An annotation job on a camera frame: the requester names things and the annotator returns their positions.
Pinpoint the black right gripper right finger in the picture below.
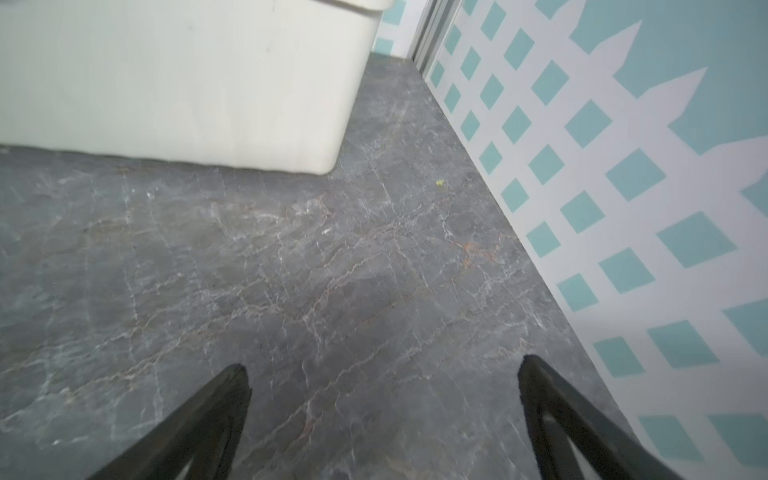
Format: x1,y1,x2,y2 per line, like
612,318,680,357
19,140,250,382
517,355,680,479

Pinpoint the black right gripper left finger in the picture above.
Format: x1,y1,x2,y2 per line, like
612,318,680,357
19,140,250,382
91,364,252,479

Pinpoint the white storage box brown lid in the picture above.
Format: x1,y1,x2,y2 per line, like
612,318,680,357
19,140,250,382
1,0,389,175

